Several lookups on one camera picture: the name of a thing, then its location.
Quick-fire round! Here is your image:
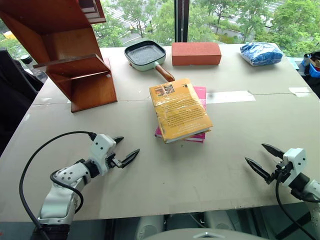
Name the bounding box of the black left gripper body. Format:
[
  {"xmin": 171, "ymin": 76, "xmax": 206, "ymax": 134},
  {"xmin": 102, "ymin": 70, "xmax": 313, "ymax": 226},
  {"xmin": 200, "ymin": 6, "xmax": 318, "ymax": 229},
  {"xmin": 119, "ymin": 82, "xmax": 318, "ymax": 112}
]
[{"xmin": 105, "ymin": 152, "xmax": 123, "ymax": 170}]

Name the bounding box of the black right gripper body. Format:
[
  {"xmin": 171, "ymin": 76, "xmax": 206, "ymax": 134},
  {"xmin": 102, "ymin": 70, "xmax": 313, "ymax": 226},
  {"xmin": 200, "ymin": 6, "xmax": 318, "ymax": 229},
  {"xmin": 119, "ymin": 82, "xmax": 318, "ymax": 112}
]
[{"xmin": 268, "ymin": 160, "xmax": 294, "ymax": 185}]

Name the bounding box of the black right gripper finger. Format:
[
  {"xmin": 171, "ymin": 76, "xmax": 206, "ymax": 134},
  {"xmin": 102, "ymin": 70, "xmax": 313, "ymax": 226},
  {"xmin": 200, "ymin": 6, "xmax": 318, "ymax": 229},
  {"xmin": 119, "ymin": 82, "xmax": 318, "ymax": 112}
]
[
  {"xmin": 244, "ymin": 156, "xmax": 273, "ymax": 185},
  {"xmin": 261, "ymin": 143, "xmax": 286, "ymax": 159}
]

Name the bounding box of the yellow hardcover book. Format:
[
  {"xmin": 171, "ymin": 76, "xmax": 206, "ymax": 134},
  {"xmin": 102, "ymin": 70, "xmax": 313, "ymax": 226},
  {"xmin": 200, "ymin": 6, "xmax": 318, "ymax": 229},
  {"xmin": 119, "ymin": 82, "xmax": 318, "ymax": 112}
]
[{"xmin": 148, "ymin": 77, "xmax": 214, "ymax": 145}]

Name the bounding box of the pink book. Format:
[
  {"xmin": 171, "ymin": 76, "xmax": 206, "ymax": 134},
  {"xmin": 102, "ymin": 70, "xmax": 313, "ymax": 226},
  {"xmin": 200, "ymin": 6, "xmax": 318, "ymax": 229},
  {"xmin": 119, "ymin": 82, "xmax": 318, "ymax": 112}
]
[{"xmin": 154, "ymin": 85, "xmax": 208, "ymax": 144}]

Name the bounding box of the wooden shelf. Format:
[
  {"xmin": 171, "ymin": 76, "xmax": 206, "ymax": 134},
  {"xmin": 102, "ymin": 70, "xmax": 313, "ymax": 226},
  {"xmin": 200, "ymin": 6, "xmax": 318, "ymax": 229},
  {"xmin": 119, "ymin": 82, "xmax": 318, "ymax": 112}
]
[{"xmin": 0, "ymin": 0, "xmax": 119, "ymax": 114}]

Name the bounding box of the short white tape strip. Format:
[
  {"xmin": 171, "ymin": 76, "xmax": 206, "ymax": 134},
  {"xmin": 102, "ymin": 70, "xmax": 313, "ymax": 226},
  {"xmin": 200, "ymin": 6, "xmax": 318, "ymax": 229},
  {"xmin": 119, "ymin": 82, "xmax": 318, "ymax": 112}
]
[{"xmin": 288, "ymin": 86, "xmax": 312, "ymax": 97}]

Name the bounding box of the long white tape strip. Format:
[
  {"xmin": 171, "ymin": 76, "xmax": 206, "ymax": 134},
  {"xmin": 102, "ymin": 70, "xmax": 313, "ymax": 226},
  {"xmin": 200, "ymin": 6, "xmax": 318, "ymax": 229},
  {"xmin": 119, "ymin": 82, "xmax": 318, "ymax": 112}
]
[{"xmin": 206, "ymin": 90, "xmax": 257, "ymax": 105}]

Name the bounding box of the pale rounded shell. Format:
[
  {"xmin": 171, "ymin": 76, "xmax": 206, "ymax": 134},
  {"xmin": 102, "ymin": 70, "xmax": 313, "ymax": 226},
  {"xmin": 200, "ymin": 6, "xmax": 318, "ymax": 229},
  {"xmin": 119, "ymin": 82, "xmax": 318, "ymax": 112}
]
[{"xmin": 135, "ymin": 214, "xmax": 166, "ymax": 240}]

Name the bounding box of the grey robot torso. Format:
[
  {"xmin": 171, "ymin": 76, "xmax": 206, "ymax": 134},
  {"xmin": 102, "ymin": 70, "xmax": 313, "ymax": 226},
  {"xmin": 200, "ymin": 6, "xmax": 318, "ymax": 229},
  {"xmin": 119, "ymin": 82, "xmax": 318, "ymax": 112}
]
[{"xmin": 142, "ymin": 228, "xmax": 270, "ymax": 240}]

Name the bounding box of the black bag with blue container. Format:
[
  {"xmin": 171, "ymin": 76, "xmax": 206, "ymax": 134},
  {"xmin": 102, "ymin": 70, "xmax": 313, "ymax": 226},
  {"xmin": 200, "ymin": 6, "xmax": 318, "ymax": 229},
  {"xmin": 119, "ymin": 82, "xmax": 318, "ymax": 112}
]
[{"xmin": 298, "ymin": 50, "xmax": 320, "ymax": 99}]

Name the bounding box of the mint green square frying pan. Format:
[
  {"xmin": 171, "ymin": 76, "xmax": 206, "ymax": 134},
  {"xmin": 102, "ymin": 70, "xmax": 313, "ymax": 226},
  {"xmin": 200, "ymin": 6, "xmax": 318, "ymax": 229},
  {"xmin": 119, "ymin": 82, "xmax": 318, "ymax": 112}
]
[{"xmin": 123, "ymin": 40, "xmax": 176, "ymax": 83}]

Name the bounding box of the blue and white plastic bag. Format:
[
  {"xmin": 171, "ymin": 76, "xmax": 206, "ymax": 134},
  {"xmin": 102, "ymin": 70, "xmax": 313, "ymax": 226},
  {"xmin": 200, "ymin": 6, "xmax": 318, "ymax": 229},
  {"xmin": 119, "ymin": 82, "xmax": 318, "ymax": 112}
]
[{"xmin": 239, "ymin": 41, "xmax": 284, "ymax": 67}]

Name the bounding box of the black chair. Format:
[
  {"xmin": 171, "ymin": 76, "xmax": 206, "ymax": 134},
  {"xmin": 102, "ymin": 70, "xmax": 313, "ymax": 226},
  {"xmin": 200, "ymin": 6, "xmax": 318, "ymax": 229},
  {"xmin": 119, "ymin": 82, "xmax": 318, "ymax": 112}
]
[{"xmin": 0, "ymin": 48, "xmax": 45, "ymax": 157}]

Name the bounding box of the red brick block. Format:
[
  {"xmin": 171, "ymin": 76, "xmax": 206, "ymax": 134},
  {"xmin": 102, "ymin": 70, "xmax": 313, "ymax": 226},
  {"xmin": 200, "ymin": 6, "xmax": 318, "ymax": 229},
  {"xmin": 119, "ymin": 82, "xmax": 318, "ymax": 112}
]
[{"xmin": 171, "ymin": 41, "xmax": 223, "ymax": 67}]

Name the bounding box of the dark round bottle cap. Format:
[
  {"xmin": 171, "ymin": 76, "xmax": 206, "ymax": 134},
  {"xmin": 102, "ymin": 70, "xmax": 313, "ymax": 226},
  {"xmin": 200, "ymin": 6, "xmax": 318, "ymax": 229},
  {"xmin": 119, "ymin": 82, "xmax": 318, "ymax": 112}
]
[{"xmin": 19, "ymin": 54, "xmax": 34, "ymax": 66}]

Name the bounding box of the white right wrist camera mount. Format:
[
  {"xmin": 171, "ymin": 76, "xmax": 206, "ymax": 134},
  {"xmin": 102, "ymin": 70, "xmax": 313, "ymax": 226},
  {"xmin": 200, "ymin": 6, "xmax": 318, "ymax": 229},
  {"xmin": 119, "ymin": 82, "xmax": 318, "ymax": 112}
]
[{"xmin": 282, "ymin": 147, "xmax": 308, "ymax": 189}]

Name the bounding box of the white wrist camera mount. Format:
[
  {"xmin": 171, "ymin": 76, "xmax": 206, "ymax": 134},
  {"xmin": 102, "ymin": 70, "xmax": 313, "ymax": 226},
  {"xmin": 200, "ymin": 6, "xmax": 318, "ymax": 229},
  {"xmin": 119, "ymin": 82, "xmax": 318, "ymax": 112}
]
[
  {"xmin": 282, "ymin": 147, "xmax": 308, "ymax": 189},
  {"xmin": 90, "ymin": 133, "xmax": 117, "ymax": 175}
]

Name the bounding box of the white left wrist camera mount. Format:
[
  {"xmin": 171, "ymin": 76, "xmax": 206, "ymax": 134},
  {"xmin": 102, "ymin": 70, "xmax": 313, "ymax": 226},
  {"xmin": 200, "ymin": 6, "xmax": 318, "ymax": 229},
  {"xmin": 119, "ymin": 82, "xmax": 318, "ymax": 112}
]
[{"xmin": 90, "ymin": 133, "xmax": 117, "ymax": 175}]

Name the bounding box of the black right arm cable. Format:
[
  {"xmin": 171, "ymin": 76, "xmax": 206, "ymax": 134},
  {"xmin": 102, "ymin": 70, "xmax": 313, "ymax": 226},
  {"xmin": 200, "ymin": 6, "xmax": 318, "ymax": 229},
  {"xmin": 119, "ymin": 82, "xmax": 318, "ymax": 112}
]
[{"xmin": 275, "ymin": 171, "xmax": 319, "ymax": 240}]

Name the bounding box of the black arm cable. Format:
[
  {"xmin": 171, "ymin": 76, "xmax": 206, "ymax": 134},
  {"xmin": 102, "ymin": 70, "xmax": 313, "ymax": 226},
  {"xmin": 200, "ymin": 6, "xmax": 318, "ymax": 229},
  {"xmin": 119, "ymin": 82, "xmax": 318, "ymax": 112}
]
[
  {"xmin": 275, "ymin": 171, "xmax": 319, "ymax": 240},
  {"xmin": 19, "ymin": 130, "xmax": 97, "ymax": 240}
]

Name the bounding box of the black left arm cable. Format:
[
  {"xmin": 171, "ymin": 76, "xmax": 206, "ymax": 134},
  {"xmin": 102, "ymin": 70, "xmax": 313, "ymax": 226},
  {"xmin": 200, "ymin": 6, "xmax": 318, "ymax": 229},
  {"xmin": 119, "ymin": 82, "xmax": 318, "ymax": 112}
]
[{"xmin": 19, "ymin": 130, "xmax": 97, "ymax": 240}]

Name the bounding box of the dark window frame post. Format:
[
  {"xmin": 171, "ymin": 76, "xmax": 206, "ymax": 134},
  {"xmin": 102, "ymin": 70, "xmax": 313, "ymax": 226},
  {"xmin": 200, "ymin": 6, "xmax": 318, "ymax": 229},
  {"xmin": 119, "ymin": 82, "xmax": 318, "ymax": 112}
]
[{"xmin": 173, "ymin": 0, "xmax": 190, "ymax": 43}]

